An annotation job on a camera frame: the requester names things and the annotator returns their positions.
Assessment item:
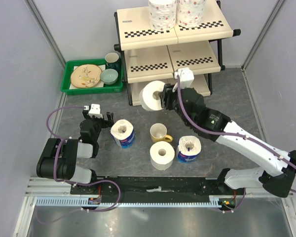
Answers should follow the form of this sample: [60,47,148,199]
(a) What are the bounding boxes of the plain white paper towel roll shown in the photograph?
[149,141,175,171]
[139,80,165,111]

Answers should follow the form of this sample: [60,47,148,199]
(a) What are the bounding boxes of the floral white paper towel roll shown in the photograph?
[176,0,206,28]

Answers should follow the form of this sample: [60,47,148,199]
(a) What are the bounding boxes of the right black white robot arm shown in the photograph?
[158,83,296,198]

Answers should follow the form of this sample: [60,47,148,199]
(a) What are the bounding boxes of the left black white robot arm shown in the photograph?
[36,109,114,194]

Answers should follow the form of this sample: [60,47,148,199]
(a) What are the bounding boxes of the cream three-tier shelf rack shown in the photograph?
[114,0,241,106]

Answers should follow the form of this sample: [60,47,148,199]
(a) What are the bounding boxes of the blue wrapped paper towel roll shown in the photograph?
[176,136,202,163]
[110,119,135,149]

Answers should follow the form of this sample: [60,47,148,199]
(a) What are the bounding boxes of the yellow ceramic mug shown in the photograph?
[150,123,173,143]

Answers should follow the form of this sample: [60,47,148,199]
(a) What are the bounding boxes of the floral ceramic plate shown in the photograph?
[70,64,103,89]

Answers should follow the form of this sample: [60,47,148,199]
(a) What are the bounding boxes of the green plastic tray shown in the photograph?
[60,58,124,96]

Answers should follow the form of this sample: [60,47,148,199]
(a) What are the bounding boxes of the light green ceramic bowl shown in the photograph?
[100,69,118,85]

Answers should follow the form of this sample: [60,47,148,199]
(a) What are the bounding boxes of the dark green mug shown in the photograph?
[105,52,119,71]

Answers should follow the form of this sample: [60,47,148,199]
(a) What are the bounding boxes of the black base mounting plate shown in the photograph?
[70,175,247,205]

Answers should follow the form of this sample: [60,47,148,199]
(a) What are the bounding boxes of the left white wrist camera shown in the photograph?
[88,104,103,119]

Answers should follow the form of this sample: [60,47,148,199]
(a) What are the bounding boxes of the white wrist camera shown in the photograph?
[172,67,194,92]
[88,104,103,119]

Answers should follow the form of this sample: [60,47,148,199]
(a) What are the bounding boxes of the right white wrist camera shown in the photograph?
[172,67,194,92]

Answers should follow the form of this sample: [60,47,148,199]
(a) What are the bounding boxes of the blue slotted cable duct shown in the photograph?
[36,196,240,207]

